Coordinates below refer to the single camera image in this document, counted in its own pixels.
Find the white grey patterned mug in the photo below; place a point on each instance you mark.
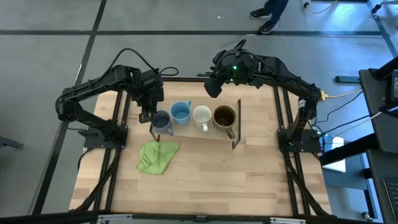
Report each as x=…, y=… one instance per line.
x=202, y=115

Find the green microfibre cloth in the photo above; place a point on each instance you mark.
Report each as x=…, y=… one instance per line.
x=157, y=157

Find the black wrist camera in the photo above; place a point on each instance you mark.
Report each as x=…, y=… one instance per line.
x=214, y=88
x=146, y=117

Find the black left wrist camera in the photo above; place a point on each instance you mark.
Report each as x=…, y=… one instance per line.
x=146, y=117

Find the black laptop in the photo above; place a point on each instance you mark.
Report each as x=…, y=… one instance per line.
x=392, y=199

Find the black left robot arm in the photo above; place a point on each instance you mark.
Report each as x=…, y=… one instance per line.
x=93, y=85

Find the grey blue mug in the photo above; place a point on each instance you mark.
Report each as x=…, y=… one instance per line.
x=161, y=123

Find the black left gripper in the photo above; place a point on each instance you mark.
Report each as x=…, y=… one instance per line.
x=150, y=98

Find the silver aluminium stand frame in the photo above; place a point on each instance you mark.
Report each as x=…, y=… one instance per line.
x=115, y=216

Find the light blue mug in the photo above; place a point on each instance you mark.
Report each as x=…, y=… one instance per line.
x=181, y=112

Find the wooden shelf with black legs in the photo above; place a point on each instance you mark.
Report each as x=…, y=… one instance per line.
x=186, y=132

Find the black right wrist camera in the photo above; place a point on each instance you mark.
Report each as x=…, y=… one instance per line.
x=214, y=88

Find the black desk foot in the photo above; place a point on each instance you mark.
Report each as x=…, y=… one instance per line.
x=346, y=79

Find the black desk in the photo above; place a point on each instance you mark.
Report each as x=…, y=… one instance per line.
x=382, y=130

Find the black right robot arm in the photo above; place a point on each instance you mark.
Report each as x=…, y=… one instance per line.
x=280, y=74

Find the person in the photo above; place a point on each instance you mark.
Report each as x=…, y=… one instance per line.
x=269, y=27

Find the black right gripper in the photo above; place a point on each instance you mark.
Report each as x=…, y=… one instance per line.
x=230, y=73

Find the brown green glazed mug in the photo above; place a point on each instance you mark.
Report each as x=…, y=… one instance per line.
x=224, y=118

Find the black stand foot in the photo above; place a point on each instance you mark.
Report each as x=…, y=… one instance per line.
x=9, y=143

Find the black table frame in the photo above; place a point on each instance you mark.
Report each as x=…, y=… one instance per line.
x=186, y=79

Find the yellow power strip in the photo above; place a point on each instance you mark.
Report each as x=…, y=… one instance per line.
x=323, y=95

